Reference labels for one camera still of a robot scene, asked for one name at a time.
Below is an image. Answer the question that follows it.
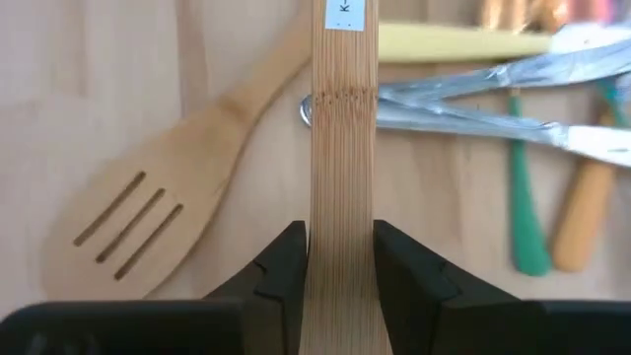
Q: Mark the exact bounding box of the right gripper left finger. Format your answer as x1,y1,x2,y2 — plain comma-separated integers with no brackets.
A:
0,220,310,355

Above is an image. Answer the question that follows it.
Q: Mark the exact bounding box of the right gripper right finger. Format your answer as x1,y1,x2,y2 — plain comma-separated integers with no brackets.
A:
373,220,631,355

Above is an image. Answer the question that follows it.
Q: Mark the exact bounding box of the labelled wooden slotted spatula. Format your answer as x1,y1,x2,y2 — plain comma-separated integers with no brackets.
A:
298,0,395,355

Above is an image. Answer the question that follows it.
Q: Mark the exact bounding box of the plain wooden slotted spatula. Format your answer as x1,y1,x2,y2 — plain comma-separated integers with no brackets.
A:
41,0,316,302

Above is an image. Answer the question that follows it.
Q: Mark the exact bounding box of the yellow-handled knife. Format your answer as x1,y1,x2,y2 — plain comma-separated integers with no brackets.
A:
378,19,631,64

